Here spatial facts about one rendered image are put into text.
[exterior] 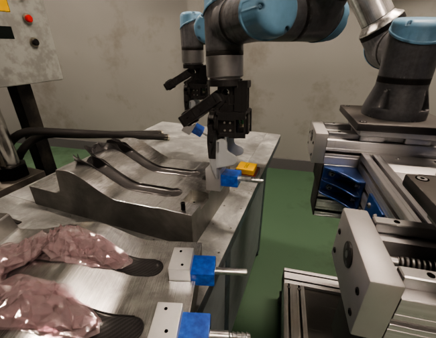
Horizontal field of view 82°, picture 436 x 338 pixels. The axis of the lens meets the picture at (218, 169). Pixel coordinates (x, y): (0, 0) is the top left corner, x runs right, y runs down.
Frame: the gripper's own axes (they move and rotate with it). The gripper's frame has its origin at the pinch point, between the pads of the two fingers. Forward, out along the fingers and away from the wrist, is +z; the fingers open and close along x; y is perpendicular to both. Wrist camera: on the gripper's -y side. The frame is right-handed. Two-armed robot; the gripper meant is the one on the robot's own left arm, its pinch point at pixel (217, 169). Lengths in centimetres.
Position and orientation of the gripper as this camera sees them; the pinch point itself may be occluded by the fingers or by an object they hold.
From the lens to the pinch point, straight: 59.4
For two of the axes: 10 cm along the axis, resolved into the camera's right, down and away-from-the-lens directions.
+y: 9.5, 0.8, -2.9
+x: 3.0, -3.5, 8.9
